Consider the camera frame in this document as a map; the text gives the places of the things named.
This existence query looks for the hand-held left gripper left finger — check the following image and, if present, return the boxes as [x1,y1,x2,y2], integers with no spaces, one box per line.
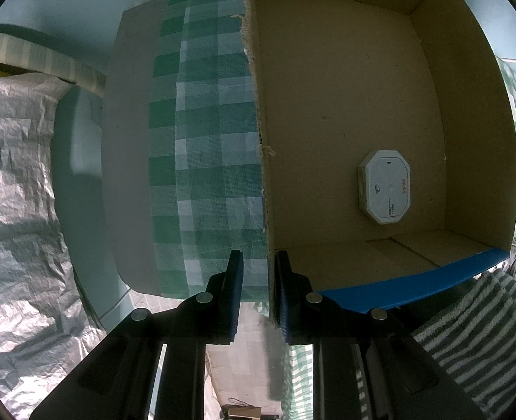
[29,249,245,420]

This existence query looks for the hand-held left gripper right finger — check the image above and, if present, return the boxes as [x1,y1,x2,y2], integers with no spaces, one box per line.
[274,249,490,420]

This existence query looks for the blue-rimmed cardboard box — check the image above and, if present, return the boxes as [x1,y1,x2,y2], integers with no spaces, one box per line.
[239,0,516,316]

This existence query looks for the white octagonal device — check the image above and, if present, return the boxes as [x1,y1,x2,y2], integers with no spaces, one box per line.
[356,149,413,226]

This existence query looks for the green checkered cloth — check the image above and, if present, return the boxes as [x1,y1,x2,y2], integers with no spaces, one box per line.
[148,0,516,420]

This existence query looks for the crinkled silver sheet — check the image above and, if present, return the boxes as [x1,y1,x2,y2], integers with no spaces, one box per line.
[0,74,106,405]

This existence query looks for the beige striped mattress edge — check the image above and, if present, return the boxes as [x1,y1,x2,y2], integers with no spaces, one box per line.
[0,30,108,95]

